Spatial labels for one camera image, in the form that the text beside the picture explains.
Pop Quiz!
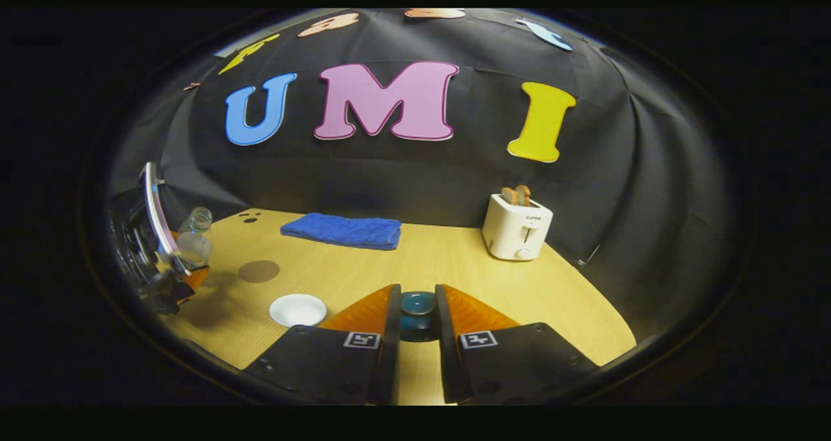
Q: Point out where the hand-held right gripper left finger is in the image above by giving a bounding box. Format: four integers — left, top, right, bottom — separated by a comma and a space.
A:
243, 284, 403, 406

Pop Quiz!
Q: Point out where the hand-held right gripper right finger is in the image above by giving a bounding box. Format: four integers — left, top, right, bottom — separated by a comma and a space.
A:
435, 284, 601, 406

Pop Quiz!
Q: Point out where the clear plastic water bottle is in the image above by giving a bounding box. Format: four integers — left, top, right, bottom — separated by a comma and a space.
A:
177, 207, 214, 270

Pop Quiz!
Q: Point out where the round brown coaster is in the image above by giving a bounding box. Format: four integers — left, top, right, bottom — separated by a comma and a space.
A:
238, 260, 280, 283

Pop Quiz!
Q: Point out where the blue folded towel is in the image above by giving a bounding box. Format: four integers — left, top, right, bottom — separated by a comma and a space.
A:
280, 212, 402, 251

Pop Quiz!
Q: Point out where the white toaster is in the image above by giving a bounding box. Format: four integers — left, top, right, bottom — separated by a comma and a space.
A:
482, 193, 554, 261

